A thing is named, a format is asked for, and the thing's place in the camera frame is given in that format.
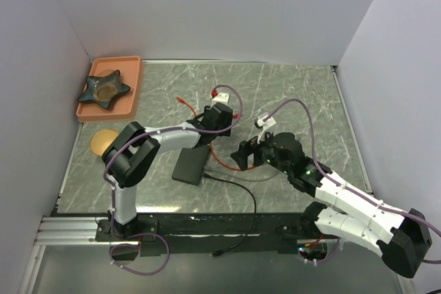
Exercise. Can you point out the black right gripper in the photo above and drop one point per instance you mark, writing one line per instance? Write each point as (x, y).
(246, 148)

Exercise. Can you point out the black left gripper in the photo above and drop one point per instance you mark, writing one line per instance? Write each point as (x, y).
(227, 129)

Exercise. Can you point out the dark star-shaped dish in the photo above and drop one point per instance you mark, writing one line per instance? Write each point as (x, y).
(102, 90)

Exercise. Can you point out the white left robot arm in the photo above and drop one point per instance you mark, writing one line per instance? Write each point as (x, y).
(130, 155)

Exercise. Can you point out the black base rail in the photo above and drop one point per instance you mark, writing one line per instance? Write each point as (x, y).
(155, 234)

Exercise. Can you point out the pink plastic tray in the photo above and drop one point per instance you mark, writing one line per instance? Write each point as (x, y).
(123, 107)

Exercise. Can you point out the black network switch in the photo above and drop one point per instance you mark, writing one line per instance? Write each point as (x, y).
(190, 165)

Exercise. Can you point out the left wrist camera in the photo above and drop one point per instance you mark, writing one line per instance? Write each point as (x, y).
(219, 97)

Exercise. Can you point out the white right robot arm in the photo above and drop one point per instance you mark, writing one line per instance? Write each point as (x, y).
(401, 239)

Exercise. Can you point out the small wooden bowl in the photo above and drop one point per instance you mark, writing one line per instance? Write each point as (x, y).
(102, 140)

